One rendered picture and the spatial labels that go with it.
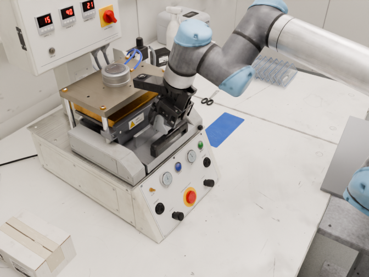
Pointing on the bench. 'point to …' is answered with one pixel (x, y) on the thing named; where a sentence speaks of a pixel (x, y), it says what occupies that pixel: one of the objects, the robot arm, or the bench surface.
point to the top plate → (110, 86)
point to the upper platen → (116, 111)
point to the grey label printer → (165, 18)
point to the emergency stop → (190, 197)
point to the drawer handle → (168, 137)
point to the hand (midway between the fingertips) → (154, 126)
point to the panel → (178, 184)
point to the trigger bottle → (172, 25)
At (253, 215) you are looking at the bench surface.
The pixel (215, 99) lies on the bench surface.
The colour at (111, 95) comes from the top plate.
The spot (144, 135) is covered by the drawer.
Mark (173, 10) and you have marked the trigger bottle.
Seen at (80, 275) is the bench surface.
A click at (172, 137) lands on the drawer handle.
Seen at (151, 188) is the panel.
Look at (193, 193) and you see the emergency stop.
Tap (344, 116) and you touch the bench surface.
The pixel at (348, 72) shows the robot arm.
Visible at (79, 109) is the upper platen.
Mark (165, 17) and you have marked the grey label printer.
